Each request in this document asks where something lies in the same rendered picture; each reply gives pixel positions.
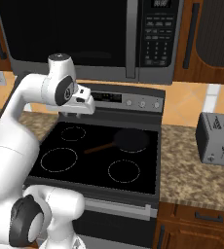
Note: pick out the grey toaster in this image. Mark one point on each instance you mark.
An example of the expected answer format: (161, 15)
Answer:
(216, 139)

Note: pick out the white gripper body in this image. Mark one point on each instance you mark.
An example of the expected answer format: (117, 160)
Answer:
(84, 107)

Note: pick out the grey stove knob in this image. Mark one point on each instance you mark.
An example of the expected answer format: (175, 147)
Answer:
(142, 104)
(156, 104)
(129, 103)

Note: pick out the black and grey microwave oven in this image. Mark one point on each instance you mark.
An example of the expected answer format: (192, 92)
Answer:
(68, 32)

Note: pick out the white wall socket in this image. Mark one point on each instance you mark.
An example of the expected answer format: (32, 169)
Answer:
(0, 78)

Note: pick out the brown drawer front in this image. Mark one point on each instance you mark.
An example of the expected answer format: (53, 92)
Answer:
(182, 212)

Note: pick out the black stove with oven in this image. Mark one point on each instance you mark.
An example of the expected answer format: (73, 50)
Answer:
(97, 168)

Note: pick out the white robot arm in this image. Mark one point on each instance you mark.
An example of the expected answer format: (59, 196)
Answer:
(16, 152)

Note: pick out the brown base cupboard door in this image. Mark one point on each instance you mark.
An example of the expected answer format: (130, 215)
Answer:
(195, 238)

